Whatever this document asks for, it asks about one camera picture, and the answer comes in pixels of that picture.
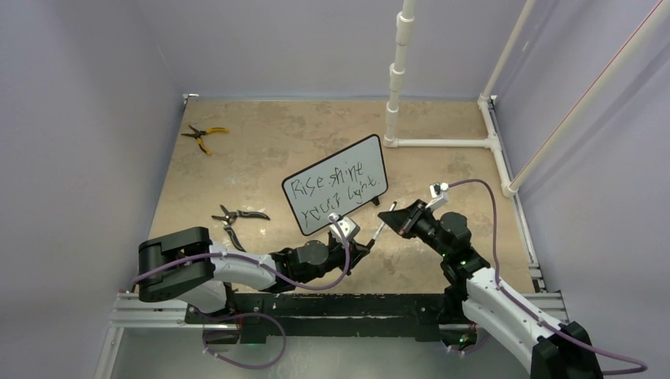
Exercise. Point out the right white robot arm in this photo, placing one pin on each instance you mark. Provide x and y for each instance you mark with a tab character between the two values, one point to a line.
544	345

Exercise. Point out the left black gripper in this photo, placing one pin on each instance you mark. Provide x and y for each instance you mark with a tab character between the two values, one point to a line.
355	251

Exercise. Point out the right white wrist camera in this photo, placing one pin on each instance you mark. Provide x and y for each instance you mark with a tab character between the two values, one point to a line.
439	197

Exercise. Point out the small black-framed whiteboard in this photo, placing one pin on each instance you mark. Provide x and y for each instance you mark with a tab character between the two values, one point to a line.
340	183

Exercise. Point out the yellow handled pliers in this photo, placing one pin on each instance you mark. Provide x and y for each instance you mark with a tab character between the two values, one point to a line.
199	134

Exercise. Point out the white whiteboard marker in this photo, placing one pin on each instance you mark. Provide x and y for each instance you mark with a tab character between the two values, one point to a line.
381	226

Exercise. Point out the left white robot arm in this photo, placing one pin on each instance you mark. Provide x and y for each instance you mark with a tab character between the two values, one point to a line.
187	265

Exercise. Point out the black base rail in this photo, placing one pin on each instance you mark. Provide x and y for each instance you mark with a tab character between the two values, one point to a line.
254	317

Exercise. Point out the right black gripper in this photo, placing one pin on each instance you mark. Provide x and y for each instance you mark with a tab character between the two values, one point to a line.
402	219

